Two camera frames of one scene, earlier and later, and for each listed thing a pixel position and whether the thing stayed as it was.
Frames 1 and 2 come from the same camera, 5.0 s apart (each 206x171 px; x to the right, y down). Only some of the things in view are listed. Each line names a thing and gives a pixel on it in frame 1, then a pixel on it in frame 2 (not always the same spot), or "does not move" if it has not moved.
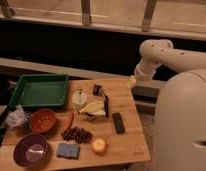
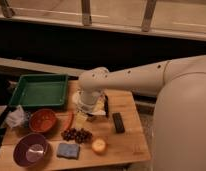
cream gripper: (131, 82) to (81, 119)
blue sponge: (68, 151) does not move
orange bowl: (42, 121) does not move
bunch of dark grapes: (78, 135) does not move
